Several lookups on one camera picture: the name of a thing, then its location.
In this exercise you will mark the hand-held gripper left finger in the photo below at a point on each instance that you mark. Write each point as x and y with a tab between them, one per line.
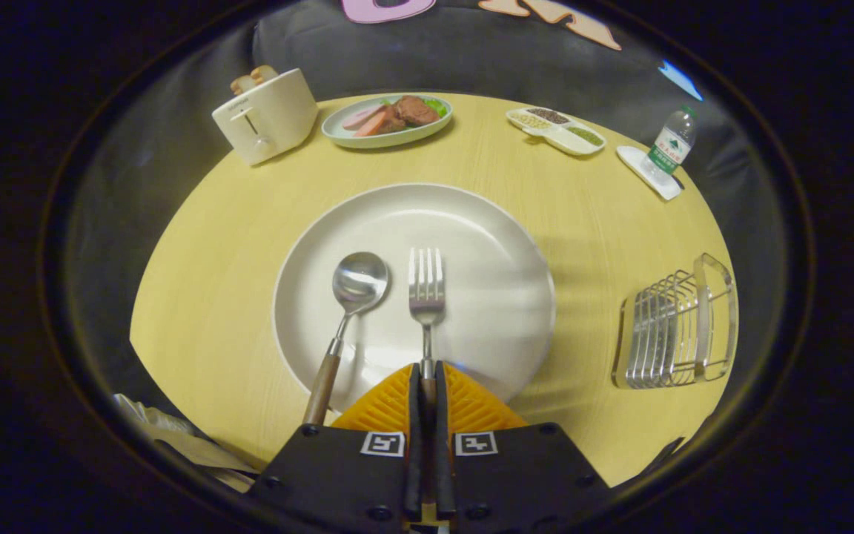
414	445

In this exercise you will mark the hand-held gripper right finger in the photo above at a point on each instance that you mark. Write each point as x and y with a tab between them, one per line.
443	445

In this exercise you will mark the large white round plate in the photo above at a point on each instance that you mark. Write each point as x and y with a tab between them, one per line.
486	297

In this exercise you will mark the crumpled white paper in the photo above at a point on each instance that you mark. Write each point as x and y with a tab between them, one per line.
175	437

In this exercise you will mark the pale green oval plate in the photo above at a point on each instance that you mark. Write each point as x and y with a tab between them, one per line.
397	135

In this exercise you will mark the pink sausage slice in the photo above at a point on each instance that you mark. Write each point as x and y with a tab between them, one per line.
373	124
362	116

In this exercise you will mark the white divided condiment dish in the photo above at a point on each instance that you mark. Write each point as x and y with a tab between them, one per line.
557	130

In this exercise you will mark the brown meat piece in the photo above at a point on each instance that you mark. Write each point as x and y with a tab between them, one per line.
416	110

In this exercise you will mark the green lettuce leaf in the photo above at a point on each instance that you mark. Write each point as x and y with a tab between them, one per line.
436	106

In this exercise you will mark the small white rectangular tray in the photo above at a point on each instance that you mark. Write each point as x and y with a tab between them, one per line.
648	174

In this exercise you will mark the cream toaster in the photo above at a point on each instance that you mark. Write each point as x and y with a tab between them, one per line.
271	115

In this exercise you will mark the clear plastic water bottle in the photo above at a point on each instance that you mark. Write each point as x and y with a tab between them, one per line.
670	147

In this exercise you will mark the toast slice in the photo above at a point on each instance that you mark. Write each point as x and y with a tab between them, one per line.
264	73
240	84

